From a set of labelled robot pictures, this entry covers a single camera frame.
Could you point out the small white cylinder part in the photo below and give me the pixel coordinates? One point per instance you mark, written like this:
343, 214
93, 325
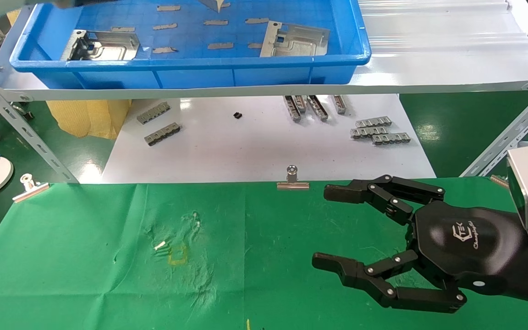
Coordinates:
160, 245

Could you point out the small grey metal strip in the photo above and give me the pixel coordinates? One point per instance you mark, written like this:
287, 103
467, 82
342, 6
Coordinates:
122, 29
168, 8
165, 26
216, 22

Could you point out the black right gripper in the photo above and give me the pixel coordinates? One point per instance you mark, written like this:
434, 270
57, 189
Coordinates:
465, 238

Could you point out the green tablecloth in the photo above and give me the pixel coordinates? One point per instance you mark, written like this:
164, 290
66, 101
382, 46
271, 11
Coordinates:
85, 275

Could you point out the grey metal channel bar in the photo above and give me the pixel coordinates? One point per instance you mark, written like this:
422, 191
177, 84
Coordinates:
301, 103
293, 111
317, 109
340, 104

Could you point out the ridged grey metal part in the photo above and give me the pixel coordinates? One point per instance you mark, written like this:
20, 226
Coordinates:
153, 113
368, 132
374, 122
163, 134
391, 139

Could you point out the white metal shelving unit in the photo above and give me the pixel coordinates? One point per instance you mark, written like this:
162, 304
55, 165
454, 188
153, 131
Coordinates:
429, 68

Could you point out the large blue plastic bin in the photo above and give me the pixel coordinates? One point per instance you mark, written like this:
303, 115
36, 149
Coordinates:
190, 73

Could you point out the yellow mesh bag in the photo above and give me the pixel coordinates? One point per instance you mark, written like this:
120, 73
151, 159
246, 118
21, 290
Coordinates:
85, 119

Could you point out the stamped metal plate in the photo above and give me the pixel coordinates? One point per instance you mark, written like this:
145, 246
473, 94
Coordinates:
108, 48
300, 41

